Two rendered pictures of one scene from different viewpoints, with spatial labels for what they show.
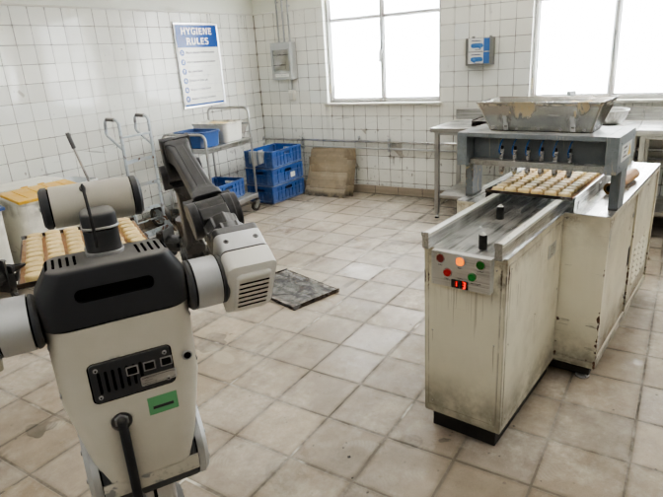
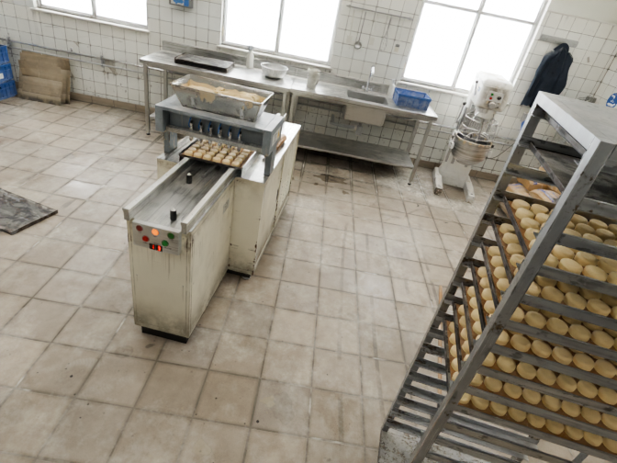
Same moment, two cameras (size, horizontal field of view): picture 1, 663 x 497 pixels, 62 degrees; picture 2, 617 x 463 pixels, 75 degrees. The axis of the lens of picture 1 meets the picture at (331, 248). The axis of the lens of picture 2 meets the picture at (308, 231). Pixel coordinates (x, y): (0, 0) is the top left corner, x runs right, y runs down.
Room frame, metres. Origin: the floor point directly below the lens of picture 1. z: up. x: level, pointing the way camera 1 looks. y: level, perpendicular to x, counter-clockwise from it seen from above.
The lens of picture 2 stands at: (0.20, -0.15, 1.98)
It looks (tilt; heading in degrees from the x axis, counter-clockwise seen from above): 32 degrees down; 324
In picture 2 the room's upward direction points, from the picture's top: 12 degrees clockwise
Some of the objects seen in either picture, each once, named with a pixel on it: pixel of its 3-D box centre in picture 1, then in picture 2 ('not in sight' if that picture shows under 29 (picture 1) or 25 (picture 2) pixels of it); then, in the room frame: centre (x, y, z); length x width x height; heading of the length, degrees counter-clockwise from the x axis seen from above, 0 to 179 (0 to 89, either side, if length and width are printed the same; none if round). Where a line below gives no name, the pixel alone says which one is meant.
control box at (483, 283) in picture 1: (462, 270); (157, 237); (1.92, -0.49, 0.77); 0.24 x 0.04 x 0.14; 51
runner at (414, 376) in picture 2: not in sight; (482, 397); (0.65, -1.55, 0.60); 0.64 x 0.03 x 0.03; 47
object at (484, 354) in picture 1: (495, 311); (186, 249); (2.21, -0.71, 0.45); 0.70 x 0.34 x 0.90; 141
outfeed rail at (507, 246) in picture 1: (577, 190); (245, 155); (2.60, -1.21, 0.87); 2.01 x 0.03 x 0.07; 141
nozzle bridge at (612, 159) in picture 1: (541, 165); (220, 137); (2.60, -1.03, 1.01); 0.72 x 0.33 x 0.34; 51
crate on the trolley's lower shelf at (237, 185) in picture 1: (215, 191); not in sight; (5.74, 1.19, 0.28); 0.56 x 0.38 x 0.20; 155
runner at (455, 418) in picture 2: not in sight; (466, 422); (0.65, -1.55, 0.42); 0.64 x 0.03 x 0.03; 47
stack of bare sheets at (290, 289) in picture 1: (290, 287); (5, 209); (3.65, 0.31, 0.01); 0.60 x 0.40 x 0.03; 41
